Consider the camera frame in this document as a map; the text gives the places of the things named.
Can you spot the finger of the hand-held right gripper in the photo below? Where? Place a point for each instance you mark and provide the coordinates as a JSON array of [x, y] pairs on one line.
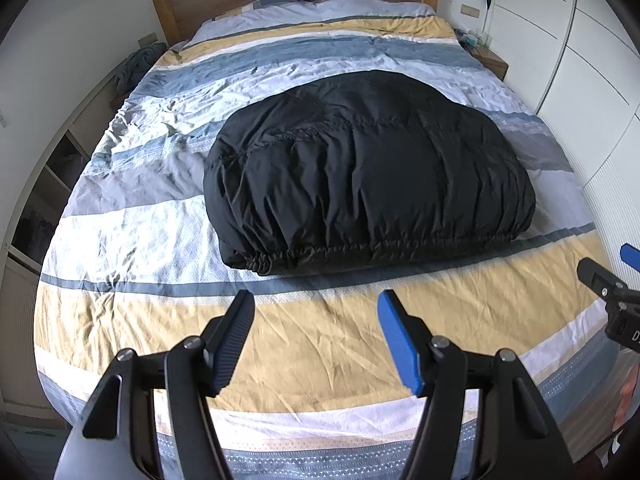
[[595, 275], [631, 256]]

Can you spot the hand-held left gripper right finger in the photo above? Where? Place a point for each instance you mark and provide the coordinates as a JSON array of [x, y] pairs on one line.
[[400, 345]]

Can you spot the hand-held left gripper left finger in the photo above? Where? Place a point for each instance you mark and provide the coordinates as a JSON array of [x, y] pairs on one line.
[[232, 345]]

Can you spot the grey crumpled cloth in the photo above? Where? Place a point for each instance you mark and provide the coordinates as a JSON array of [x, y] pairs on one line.
[[140, 62]]

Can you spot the white shelf unit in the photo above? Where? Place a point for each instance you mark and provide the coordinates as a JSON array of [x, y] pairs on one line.
[[30, 300]]

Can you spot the wooden nightstand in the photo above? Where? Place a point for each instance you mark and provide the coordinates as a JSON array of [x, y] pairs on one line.
[[495, 62]]

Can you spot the white wardrobe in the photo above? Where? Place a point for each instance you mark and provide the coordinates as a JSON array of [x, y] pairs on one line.
[[575, 35]]

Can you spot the wall socket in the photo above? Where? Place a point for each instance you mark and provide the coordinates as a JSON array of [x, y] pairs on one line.
[[146, 38]]

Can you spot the striped bed duvet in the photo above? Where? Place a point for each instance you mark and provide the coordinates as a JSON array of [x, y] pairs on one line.
[[150, 220]]

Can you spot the wall switch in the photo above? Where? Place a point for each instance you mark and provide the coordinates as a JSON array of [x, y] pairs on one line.
[[470, 10]]

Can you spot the black puffer jacket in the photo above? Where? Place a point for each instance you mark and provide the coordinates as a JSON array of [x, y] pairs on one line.
[[370, 170]]

